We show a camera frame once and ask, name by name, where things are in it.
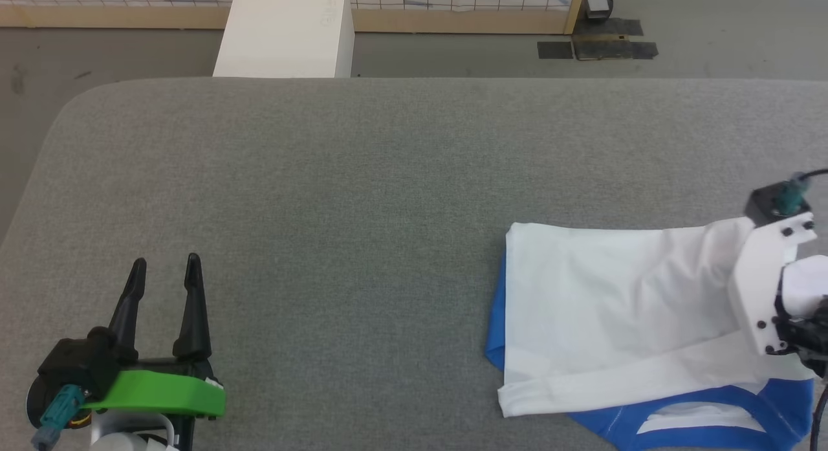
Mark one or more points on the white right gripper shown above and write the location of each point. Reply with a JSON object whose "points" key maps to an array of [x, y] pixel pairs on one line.
{"points": [[757, 276]]}

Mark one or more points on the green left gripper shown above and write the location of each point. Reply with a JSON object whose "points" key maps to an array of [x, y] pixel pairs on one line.
{"points": [[168, 393]]}

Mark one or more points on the white and blue shirt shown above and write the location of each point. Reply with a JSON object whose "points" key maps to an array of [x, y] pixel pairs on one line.
{"points": [[614, 308]]}

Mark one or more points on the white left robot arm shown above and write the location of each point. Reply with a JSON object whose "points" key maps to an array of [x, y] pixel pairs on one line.
{"points": [[123, 435]]}

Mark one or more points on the grey fabric sofa seat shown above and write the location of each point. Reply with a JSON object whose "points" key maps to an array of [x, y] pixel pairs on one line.
{"points": [[323, 211]]}

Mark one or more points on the brown black floor plate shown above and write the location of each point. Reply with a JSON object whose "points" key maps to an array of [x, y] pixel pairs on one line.
{"points": [[614, 48]]}

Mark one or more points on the long black floor patch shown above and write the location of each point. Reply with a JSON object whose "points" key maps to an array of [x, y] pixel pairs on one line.
{"points": [[611, 27]]}

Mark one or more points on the small black floor patch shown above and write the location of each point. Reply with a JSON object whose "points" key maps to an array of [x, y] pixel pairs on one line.
{"points": [[555, 50]]}

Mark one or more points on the white rectangular box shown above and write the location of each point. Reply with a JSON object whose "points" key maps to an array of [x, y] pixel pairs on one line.
{"points": [[284, 30]]}

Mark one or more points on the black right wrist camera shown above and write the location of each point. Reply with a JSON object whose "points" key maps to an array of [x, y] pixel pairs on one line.
{"points": [[766, 202]]}

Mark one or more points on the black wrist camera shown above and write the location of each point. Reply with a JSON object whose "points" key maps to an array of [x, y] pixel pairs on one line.
{"points": [[766, 202], [84, 363]]}

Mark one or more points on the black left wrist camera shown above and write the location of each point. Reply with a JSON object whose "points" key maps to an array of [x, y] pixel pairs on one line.
{"points": [[84, 363]]}

